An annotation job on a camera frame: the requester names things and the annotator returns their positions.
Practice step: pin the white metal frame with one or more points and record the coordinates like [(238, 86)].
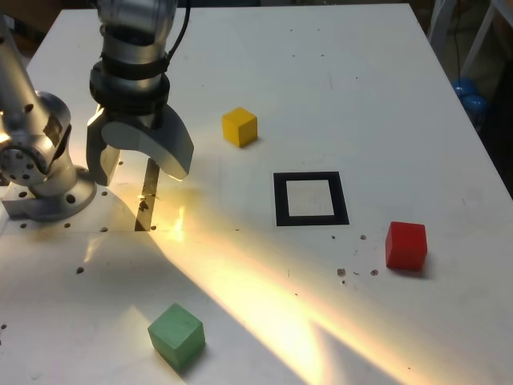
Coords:
[(479, 36)]

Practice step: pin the yellow cube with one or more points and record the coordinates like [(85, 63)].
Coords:
[(239, 126)]

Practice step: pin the black tape square outline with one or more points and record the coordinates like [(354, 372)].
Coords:
[(280, 200)]

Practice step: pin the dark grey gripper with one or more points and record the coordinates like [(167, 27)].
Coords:
[(132, 116)]

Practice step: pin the green cube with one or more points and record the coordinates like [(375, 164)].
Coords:
[(174, 335)]

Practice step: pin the red cube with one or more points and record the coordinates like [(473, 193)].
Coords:
[(405, 244)]

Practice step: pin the black tape strip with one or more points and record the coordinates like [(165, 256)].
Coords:
[(149, 188)]

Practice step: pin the blue round object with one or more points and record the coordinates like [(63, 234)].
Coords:
[(471, 98)]

